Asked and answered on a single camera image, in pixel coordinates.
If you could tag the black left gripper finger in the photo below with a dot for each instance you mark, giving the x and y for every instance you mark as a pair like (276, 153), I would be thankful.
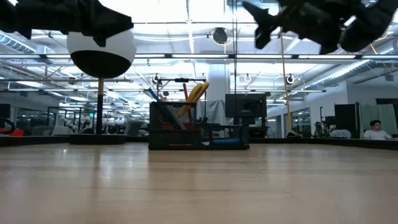
(100, 40)
(102, 18)

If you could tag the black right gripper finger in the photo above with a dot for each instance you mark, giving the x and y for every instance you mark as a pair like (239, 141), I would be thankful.
(267, 21)
(262, 39)

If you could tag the blue pencil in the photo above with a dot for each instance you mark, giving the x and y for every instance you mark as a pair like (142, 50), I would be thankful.
(154, 95)

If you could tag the natural wood pencil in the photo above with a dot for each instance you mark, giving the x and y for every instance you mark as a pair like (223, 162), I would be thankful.
(163, 98)

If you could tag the red pencil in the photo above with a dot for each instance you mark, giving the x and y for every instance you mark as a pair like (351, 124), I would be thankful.
(186, 96)

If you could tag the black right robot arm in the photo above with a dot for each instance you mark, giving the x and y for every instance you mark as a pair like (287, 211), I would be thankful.
(370, 28)

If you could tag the black mesh desk organizer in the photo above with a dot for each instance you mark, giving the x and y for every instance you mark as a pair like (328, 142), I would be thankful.
(174, 138)

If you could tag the white globe table lamp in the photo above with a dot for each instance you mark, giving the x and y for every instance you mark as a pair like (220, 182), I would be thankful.
(102, 62)

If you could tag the round black ceiling fixture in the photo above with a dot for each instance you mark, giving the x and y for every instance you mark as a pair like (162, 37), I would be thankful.
(220, 36)

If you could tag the black monitor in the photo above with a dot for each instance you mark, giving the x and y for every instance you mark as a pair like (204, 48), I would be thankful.
(245, 105)

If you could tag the black background stand bar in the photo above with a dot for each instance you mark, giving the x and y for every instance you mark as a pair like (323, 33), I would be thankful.
(182, 80)

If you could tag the black partition panel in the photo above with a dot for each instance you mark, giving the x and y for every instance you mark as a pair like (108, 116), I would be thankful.
(346, 121)

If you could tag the pale green curtain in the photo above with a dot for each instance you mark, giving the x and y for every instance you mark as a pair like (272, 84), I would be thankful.
(371, 113)

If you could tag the red and black cart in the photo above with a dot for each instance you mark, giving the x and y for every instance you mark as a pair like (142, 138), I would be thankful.
(15, 132)

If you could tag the person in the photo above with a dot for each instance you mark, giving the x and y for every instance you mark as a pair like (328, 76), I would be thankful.
(377, 133)

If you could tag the black aluminium table frame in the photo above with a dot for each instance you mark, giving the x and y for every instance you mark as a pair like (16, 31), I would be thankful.
(342, 142)

